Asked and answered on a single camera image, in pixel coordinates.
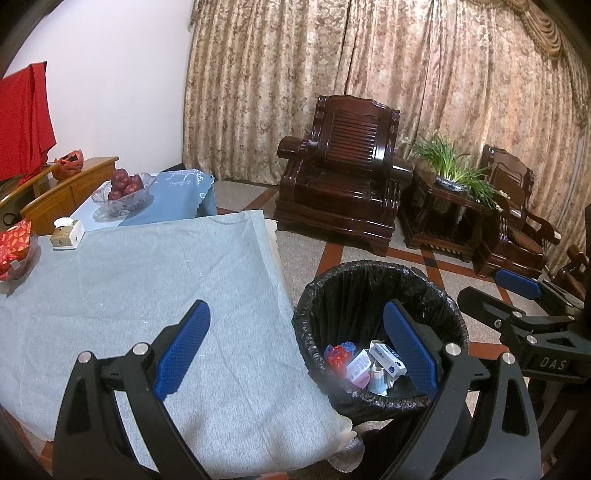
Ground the glass fruit bowl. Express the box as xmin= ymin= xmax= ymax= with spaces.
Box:
xmin=91 ymin=172 xmax=156 ymax=217

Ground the dark wooden armchair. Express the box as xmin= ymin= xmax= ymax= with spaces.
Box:
xmin=475 ymin=144 xmax=561 ymax=278
xmin=551 ymin=244 xmax=591 ymax=289
xmin=273 ymin=95 xmax=414 ymax=257

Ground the white blue medicine box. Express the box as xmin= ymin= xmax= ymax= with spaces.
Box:
xmin=369 ymin=340 xmax=407 ymax=377

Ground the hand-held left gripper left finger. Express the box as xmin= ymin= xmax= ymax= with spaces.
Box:
xmin=52 ymin=299 xmax=212 ymax=480

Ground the red white packet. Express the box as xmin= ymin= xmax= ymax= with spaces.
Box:
xmin=324 ymin=344 xmax=354 ymax=370

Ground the orange plastic bag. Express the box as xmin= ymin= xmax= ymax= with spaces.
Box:
xmin=53 ymin=148 xmax=85 ymax=181

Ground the red cloth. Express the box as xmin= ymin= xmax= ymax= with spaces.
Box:
xmin=0 ymin=61 xmax=57 ymax=183

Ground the wooden television cabinet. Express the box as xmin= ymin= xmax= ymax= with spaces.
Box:
xmin=0 ymin=157 xmax=120 ymax=236

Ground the dark wooden side table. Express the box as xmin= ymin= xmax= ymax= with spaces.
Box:
xmin=399 ymin=166 xmax=497 ymax=264

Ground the blue embroidered tablecloth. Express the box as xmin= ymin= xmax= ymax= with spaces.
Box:
xmin=69 ymin=170 xmax=218 ymax=232

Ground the beige floral curtain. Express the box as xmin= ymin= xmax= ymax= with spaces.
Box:
xmin=182 ymin=0 xmax=591 ymax=278

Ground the grey blue table blanket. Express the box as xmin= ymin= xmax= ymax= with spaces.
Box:
xmin=0 ymin=210 xmax=345 ymax=474

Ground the cream scalloped table cover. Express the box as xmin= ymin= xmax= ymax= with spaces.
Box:
xmin=264 ymin=219 xmax=366 ymax=468

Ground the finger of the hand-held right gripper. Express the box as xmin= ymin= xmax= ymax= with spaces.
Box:
xmin=456 ymin=285 xmax=580 ymax=354
xmin=493 ymin=269 xmax=589 ymax=319

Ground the bin with black liner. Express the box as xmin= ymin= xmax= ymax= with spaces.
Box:
xmin=292 ymin=260 xmax=469 ymax=414

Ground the beige tissue box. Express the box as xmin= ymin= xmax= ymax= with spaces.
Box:
xmin=50 ymin=218 xmax=85 ymax=251

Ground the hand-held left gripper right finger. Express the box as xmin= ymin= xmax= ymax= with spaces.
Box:
xmin=382 ymin=298 xmax=542 ymax=480

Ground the potted green plant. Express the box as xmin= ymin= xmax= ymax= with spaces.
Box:
xmin=409 ymin=131 xmax=502 ymax=210

